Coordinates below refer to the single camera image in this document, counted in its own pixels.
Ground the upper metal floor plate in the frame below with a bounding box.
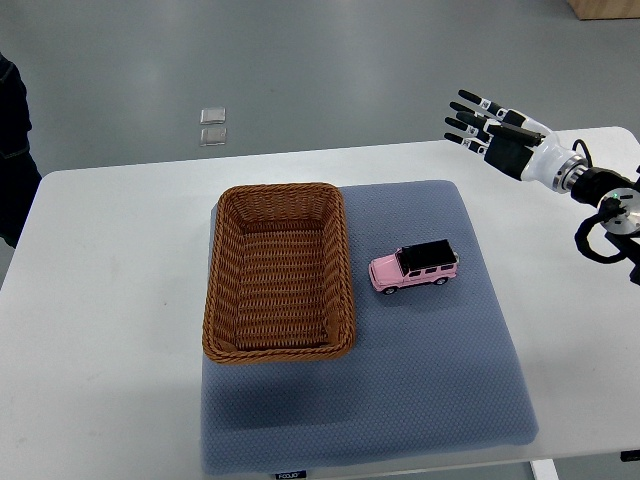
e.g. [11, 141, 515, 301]
[200, 107, 226, 125]

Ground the white table leg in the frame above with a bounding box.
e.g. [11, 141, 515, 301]
[529, 459, 559, 480]

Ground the metal floor plate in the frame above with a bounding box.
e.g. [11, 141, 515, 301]
[200, 126, 227, 146]
[200, 107, 226, 125]

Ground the wooden box corner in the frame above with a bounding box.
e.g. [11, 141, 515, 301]
[567, 0, 640, 20]

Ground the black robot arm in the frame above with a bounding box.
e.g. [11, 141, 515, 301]
[567, 139, 639, 285]

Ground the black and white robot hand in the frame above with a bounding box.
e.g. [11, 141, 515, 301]
[444, 89, 591, 193]

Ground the blue-grey textured mat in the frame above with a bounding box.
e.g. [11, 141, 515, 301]
[201, 180, 538, 475]

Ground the brown wicker basket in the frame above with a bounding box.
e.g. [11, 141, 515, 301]
[202, 183, 356, 365]

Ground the pink toy car black roof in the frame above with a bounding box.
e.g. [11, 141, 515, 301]
[368, 239, 460, 295]

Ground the person in dark clothing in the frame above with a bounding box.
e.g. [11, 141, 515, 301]
[1, 55, 42, 248]

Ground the lower metal floor plate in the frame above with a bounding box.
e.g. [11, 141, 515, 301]
[200, 126, 227, 146]

